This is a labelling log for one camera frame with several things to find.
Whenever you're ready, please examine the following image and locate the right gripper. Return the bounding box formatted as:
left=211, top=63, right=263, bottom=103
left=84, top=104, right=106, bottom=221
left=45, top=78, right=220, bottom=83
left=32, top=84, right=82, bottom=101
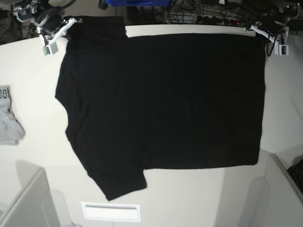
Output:
left=35, top=7, right=82, bottom=35

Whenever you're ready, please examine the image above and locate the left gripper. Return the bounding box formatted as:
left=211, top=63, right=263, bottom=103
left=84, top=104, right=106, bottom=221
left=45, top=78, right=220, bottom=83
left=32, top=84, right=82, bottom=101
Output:
left=244, top=19, right=288, bottom=38

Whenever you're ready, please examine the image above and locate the black T-shirt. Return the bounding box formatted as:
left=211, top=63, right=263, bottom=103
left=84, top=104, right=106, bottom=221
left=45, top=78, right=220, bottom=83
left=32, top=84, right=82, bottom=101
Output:
left=55, top=16, right=266, bottom=201

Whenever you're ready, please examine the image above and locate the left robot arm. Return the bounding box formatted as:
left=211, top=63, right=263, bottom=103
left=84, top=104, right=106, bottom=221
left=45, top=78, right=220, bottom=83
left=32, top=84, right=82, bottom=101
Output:
left=243, top=0, right=303, bottom=37

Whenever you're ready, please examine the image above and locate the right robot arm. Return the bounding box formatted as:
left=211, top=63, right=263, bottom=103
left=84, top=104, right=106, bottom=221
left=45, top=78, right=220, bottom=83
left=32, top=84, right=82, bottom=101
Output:
left=13, top=0, right=83, bottom=39

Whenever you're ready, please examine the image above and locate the blue box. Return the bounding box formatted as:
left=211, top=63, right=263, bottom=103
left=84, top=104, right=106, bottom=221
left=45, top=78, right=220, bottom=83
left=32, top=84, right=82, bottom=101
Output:
left=105, top=0, right=170, bottom=7

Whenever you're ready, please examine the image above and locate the black power strip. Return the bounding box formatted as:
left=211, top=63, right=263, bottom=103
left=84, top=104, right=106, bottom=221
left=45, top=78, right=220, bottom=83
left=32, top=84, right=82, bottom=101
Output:
left=202, top=16, right=241, bottom=26

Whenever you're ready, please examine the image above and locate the grey folded garment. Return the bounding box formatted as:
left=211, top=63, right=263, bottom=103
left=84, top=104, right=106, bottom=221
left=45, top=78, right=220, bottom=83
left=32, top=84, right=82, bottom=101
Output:
left=0, top=86, right=25, bottom=145

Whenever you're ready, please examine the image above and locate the black keyboard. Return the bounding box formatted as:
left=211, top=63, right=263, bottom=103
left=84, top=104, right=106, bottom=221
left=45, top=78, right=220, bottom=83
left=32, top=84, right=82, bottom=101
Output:
left=287, top=160, right=303, bottom=191

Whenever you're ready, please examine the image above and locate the white partition panel left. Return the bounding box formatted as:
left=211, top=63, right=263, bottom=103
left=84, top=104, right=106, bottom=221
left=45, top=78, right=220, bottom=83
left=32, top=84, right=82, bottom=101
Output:
left=0, top=160, right=61, bottom=227

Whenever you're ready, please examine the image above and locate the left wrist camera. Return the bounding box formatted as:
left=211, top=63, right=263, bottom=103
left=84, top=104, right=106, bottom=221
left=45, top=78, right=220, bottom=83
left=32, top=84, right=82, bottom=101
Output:
left=275, top=44, right=289, bottom=56

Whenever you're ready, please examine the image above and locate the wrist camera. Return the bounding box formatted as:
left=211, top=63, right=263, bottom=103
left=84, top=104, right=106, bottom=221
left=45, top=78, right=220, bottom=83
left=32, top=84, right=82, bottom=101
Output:
left=42, top=43, right=58, bottom=56
left=275, top=44, right=289, bottom=56

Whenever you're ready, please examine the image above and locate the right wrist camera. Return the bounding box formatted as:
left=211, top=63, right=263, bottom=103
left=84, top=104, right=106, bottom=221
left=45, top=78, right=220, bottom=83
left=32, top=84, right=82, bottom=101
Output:
left=42, top=43, right=58, bottom=56

